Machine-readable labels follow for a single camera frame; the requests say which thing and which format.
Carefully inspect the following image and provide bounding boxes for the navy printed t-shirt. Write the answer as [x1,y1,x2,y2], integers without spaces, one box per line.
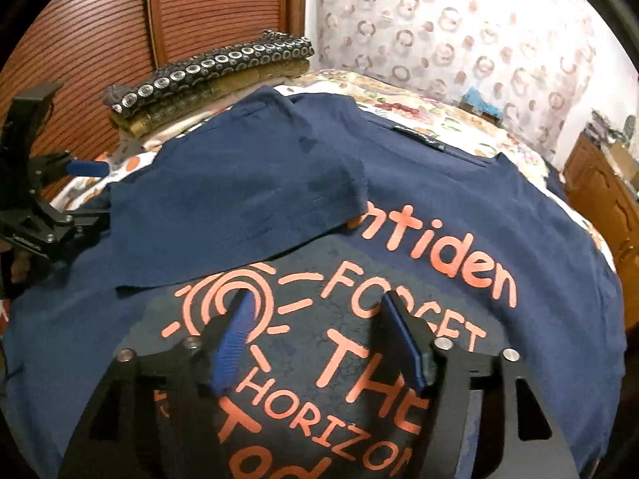
[2,88,626,478]

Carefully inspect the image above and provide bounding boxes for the stack of clothes on cabinet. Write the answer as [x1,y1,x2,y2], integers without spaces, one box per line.
[590,110,638,160]

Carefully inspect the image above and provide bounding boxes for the orange print bed sheet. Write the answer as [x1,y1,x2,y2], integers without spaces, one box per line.
[51,137,163,212]

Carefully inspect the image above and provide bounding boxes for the wooden louvered wardrobe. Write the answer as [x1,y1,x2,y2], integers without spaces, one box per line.
[1,0,306,192]

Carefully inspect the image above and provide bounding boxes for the wooden sideboard cabinet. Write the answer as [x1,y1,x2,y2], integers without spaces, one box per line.
[563,133,639,329]

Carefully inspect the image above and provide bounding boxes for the floral bed quilt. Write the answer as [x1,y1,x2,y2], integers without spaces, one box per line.
[276,69,549,185]

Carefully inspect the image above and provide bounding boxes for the blue item box on bed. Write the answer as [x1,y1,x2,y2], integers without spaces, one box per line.
[459,88,502,127]

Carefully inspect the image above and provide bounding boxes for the pink circle patterned curtain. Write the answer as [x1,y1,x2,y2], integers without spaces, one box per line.
[314,0,600,154]

